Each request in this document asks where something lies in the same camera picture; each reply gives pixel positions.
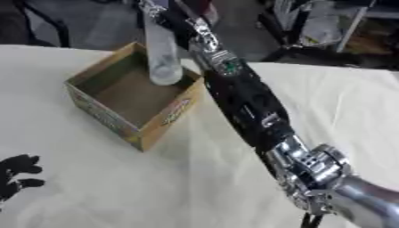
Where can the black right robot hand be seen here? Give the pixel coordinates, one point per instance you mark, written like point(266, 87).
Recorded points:
point(179, 25)

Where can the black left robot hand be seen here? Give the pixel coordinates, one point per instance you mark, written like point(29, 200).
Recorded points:
point(13, 175)

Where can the clear plastic bottle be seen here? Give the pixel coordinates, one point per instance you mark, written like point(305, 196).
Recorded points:
point(164, 62)

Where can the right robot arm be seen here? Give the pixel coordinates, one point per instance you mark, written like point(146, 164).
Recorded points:
point(249, 101)

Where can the open tan cardboard box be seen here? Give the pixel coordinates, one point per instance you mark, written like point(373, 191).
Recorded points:
point(156, 124)

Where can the black metal stand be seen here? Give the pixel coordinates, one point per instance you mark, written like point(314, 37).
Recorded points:
point(283, 32)

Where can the black chair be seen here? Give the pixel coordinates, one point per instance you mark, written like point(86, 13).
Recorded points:
point(52, 23)

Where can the white plastic bag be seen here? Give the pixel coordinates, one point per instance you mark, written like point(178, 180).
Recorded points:
point(319, 26)

